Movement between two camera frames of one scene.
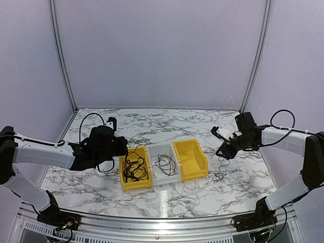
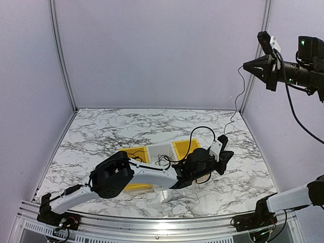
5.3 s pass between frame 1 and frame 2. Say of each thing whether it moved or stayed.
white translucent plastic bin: stayed
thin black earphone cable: moved
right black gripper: moved
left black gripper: moved
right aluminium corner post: stayed
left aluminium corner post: stayed
